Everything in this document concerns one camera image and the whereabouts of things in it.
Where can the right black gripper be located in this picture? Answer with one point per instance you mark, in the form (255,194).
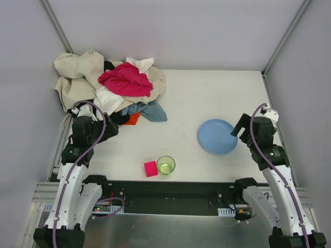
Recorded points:
(244,124)

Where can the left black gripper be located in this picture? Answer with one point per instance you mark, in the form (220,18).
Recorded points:
(109,128)

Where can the beige cloth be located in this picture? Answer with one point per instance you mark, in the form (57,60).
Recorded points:
(79,78)

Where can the magenta cloth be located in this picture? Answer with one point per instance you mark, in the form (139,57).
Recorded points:
(126,80)

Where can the blue-grey cloth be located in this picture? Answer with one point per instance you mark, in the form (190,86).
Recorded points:
(152,111)

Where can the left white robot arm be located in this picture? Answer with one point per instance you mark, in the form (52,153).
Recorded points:
(78,192)

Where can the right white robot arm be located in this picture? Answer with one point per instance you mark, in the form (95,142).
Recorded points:
(289,225)

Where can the orange cloth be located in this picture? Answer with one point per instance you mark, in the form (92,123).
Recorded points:
(133,119)

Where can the blue plastic plate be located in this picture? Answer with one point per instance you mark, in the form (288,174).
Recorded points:
(214,136)

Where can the pink plastic cube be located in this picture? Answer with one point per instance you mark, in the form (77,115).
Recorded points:
(150,169)

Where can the green transparent cup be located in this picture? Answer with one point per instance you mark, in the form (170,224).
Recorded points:
(166,165)

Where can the right white cable duct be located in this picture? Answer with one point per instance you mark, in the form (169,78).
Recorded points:
(226,212)

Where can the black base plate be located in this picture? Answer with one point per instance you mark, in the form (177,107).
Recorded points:
(175,198)

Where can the left aluminium corner post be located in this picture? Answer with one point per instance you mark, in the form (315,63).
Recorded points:
(56,25)

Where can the aluminium corner post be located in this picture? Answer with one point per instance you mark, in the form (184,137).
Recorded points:
(289,30)
(56,25)

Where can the right aluminium corner post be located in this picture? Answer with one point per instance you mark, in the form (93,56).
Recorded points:
(289,30)

